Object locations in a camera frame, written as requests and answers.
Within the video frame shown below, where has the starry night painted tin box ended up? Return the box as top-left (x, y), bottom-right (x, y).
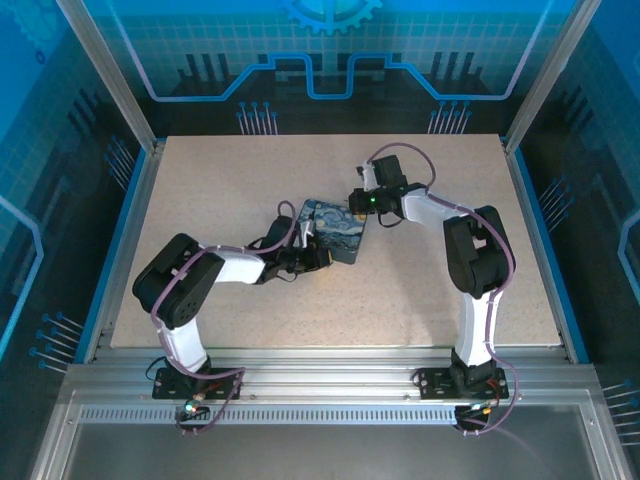
top-left (294, 198), bottom-right (369, 266)

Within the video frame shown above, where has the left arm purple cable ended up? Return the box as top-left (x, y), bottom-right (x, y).
top-left (151, 200), bottom-right (297, 436)

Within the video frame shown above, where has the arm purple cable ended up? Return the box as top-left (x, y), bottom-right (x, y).
top-left (367, 142), bottom-right (520, 439)
top-left (151, 200), bottom-right (297, 436)

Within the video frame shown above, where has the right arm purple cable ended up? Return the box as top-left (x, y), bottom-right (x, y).
top-left (367, 142), bottom-right (520, 439)

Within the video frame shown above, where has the wide aluminium mounting rail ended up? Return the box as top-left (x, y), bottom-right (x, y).
top-left (64, 347), bottom-right (601, 402)

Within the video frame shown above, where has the aluminium side rail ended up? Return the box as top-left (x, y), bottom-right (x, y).
top-left (82, 139), bottom-right (169, 364)
top-left (501, 137), bottom-right (591, 364)

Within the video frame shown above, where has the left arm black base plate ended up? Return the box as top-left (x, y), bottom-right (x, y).
top-left (152, 367), bottom-right (244, 401)

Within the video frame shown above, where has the slotted grey cable duct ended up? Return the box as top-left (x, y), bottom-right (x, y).
top-left (79, 407), bottom-right (462, 424)

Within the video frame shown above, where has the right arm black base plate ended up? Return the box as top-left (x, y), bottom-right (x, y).
top-left (412, 368), bottom-right (510, 401)

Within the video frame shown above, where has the aluminium frame post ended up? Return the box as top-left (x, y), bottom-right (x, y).
top-left (53, 0), bottom-right (169, 154)
top-left (501, 0), bottom-right (600, 154)

